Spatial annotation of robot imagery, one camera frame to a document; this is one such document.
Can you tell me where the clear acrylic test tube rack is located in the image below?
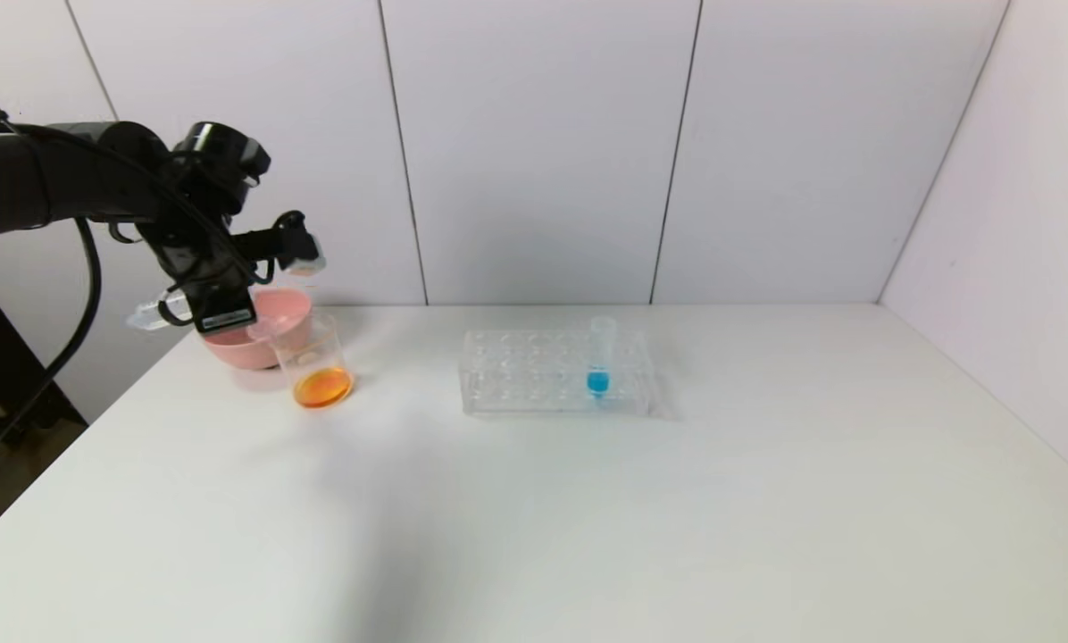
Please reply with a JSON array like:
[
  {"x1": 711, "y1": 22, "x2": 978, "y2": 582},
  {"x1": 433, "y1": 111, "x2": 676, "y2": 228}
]
[{"x1": 460, "y1": 328, "x2": 654, "y2": 418}]

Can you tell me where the dark chair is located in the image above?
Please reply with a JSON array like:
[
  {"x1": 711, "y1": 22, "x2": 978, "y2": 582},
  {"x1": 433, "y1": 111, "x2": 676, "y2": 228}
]
[{"x1": 0, "y1": 257, "x2": 89, "y2": 551}]

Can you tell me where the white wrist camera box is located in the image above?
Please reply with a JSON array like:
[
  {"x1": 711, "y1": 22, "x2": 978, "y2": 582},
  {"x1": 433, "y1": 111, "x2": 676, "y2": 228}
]
[{"x1": 279, "y1": 233, "x2": 328, "y2": 276}]

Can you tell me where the yellow pigment test tube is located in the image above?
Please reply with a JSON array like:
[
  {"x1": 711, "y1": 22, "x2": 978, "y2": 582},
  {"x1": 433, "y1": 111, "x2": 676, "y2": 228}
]
[{"x1": 125, "y1": 286, "x2": 278, "y2": 346}]

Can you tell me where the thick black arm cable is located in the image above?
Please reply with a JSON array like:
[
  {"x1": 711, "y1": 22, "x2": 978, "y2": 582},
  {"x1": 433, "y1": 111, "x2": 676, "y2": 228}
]
[{"x1": 0, "y1": 217, "x2": 104, "y2": 471}]

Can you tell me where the pink plastic bowl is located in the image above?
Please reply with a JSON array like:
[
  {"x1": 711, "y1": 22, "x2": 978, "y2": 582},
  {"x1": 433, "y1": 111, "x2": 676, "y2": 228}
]
[{"x1": 198, "y1": 287, "x2": 313, "y2": 372}]

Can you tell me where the clear glass beaker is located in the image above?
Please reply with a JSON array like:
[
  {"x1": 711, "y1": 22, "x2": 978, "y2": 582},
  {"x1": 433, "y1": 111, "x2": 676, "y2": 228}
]
[{"x1": 270, "y1": 312, "x2": 355, "y2": 411}]

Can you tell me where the blue pigment test tube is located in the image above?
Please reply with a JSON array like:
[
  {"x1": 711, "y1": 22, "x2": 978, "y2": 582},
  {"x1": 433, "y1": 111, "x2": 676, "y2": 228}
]
[{"x1": 585, "y1": 316, "x2": 619, "y2": 403}]

